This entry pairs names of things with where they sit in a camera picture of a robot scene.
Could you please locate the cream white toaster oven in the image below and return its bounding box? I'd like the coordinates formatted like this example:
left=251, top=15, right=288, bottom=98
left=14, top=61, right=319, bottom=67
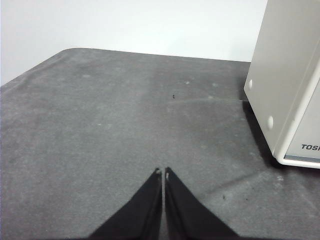
left=243, top=0, right=320, bottom=169

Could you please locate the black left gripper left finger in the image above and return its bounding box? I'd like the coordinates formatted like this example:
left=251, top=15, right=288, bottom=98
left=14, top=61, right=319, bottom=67
left=88, top=166, right=163, bottom=240

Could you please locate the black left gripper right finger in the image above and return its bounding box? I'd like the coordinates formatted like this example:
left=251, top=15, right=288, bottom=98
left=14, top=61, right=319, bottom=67
left=163, top=166, right=241, bottom=240

